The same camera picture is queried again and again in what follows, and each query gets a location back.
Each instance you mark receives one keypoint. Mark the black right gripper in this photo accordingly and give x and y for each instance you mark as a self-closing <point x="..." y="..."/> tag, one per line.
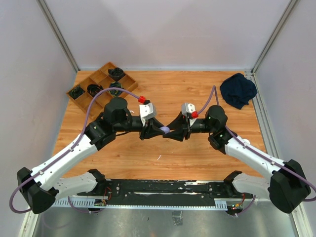
<point x="182" y="127"/>

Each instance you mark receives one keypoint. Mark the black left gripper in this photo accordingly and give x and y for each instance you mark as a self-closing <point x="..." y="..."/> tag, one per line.
<point x="151" y="129"/>

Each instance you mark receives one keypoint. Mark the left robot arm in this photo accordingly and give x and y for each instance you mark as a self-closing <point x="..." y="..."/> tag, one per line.
<point x="42" y="185"/>

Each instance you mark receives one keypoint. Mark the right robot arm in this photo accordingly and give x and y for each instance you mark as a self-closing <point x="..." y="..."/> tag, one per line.
<point x="282" y="182"/>

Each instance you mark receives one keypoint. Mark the black yellow rolled tie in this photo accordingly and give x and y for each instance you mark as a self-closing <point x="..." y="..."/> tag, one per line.
<point x="115" y="92"/>

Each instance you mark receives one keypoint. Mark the black dotted rolled tie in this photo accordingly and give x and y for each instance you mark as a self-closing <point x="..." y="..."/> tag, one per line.
<point x="116" y="73"/>

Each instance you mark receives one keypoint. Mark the black orange rolled tie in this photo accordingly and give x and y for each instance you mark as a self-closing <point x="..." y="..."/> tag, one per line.
<point x="94" y="89"/>

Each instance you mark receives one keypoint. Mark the dark blue crumpled cloth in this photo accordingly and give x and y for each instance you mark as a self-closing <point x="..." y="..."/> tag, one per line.
<point x="237" y="90"/>

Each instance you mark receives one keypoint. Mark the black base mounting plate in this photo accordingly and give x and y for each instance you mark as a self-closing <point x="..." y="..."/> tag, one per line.
<point x="163" y="193"/>

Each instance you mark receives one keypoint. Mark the wooden compartment tray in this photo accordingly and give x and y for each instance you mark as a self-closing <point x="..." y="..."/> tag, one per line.
<point x="108" y="75"/>

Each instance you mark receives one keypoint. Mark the dark green rolled tie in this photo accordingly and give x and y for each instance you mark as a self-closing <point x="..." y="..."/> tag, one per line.
<point x="76" y="92"/>

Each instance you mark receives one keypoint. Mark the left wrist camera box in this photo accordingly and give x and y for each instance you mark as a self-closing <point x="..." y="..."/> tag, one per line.
<point x="147" y="111"/>

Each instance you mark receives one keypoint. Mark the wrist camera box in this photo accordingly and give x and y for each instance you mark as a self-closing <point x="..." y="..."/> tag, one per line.
<point x="147" y="111"/>
<point x="189" y="110"/>

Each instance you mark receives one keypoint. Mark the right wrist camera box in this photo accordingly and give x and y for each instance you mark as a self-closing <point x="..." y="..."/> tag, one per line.
<point x="189" y="110"/>

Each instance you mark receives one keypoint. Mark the aluminium frame rail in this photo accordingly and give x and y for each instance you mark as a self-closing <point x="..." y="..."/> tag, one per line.
<point x="92" y="205"/>

